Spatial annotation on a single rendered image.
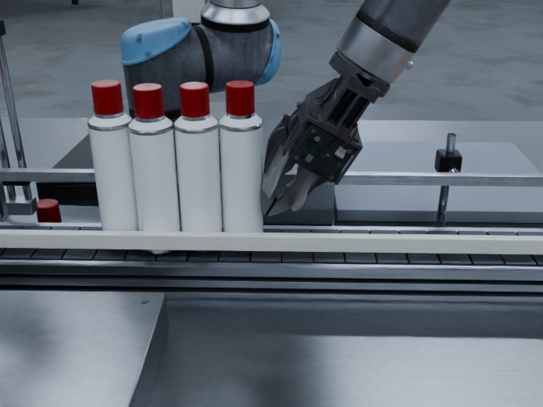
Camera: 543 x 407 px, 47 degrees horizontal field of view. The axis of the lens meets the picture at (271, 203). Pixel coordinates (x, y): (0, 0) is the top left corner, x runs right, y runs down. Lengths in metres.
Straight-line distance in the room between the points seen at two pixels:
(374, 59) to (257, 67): 0.45
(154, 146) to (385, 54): 0.27
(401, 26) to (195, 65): 0.46
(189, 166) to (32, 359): 0.27
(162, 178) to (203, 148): 0.06
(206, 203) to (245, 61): 0.38
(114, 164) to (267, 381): 0.30
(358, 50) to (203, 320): 0.35
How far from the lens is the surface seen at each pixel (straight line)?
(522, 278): 0.81
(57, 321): 0.70
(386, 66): 0.67
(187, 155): 0.73
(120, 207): 0.78
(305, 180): 0.75
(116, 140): 0.75
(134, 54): 1.04
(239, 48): 1.07
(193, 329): 0.74
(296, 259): 0.77
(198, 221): 0.76
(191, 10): 6.89
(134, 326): 0.67
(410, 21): 0.66
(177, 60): 1.03
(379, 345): 0.72
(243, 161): 0.73
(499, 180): 0.84
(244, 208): 0.76
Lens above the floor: 1.28
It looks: 26 degrees down
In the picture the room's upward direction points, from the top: straight up
